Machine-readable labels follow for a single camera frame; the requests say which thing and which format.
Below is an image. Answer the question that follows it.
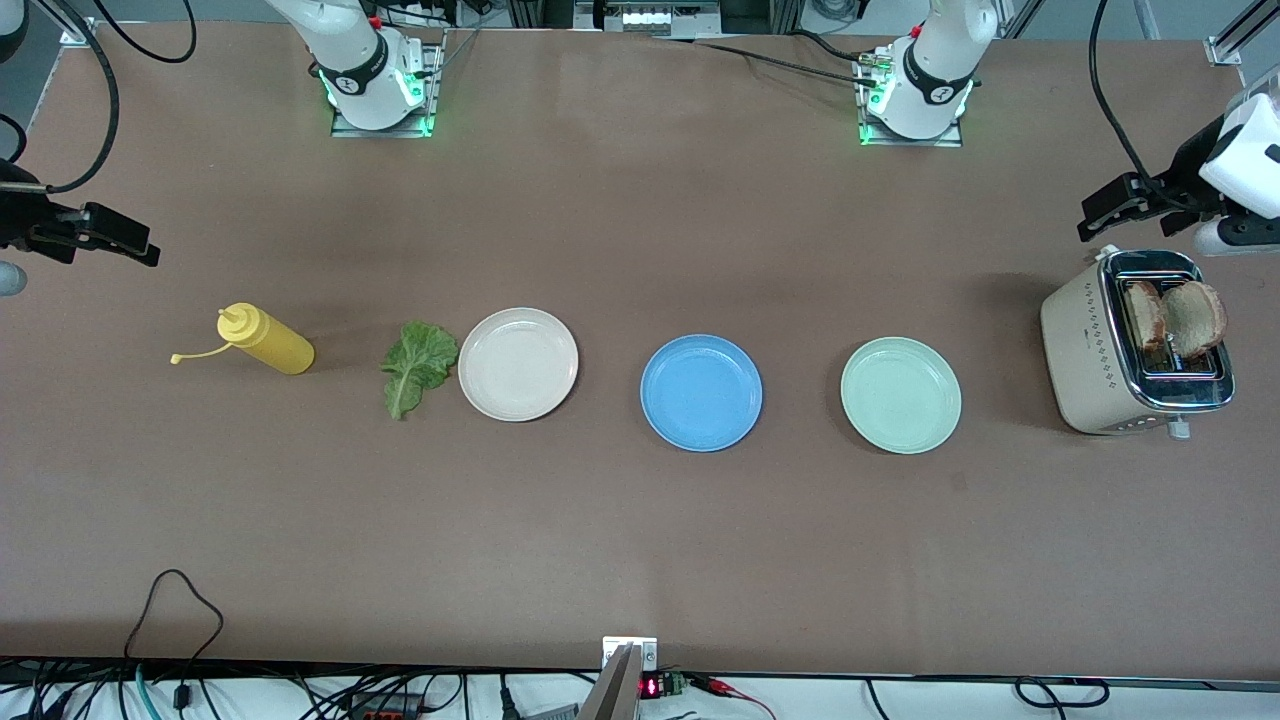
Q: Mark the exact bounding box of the toasted bread slice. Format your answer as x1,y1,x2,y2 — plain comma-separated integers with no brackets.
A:
1160,281,1229,361
1122,280,1167,353

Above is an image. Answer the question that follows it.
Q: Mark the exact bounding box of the yellow mustard squeeze bottle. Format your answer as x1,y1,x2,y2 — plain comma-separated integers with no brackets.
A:
170,303,316,377

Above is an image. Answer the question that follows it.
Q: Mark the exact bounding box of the green lettuce leaf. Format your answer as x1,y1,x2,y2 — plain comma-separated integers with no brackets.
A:
380,320,461,422

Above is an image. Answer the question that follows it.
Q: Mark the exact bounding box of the pale green round plate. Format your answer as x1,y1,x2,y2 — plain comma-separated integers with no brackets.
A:
840,337,963,456

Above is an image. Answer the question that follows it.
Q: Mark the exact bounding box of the beige round plate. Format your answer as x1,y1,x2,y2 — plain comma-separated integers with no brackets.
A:
458,307,580,423

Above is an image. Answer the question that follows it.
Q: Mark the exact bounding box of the blue round plate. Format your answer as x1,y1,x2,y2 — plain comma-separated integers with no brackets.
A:
640,334,764,453

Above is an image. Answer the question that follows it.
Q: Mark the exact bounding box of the cream and chrome toaster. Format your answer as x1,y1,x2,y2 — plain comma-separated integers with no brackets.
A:
1040,245,1237,441

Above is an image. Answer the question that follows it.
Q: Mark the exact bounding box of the grey electronics box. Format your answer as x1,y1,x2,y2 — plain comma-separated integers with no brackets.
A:
575,0,723,37

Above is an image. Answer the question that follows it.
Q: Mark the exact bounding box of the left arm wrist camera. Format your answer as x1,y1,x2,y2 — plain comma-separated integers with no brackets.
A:
1195,215,1280,257

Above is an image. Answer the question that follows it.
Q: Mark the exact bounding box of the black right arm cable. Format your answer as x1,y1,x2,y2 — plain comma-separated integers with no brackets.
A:
0,0,196,196

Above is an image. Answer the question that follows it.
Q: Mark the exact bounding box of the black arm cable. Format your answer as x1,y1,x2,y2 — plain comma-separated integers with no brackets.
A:
1088,0,1216,216
0,0,196,196

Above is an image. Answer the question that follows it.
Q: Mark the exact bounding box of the aluminium frame corner bracket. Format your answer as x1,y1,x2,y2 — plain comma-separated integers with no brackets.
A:
30,0,98,46
1205,0,1280,69

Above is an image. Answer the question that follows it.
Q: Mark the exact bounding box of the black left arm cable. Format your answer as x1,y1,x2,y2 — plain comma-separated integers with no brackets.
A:
1088,0,1216,216

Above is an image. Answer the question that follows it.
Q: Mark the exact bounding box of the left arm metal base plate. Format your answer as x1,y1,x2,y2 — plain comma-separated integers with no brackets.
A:
857,50,964,149

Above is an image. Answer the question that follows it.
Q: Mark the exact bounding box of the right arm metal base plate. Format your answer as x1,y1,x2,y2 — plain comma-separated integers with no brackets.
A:
330,40,441,139

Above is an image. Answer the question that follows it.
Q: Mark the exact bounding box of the black table cable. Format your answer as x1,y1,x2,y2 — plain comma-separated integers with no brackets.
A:
790,28,881,66
650,36,881,89

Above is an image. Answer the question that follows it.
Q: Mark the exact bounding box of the black cable with ferrite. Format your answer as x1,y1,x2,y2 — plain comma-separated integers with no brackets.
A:
125,569,225,713

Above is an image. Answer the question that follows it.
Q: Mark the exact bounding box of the looped black cable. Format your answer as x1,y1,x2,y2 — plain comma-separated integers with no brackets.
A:
1015,677,1111,709

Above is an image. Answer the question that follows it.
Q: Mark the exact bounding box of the red clip wire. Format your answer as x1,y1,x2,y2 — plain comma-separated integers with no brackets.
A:
690,675,779,720

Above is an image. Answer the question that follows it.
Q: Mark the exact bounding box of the silver camera mount bracket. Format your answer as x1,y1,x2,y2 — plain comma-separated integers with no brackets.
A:
580,637,659,720

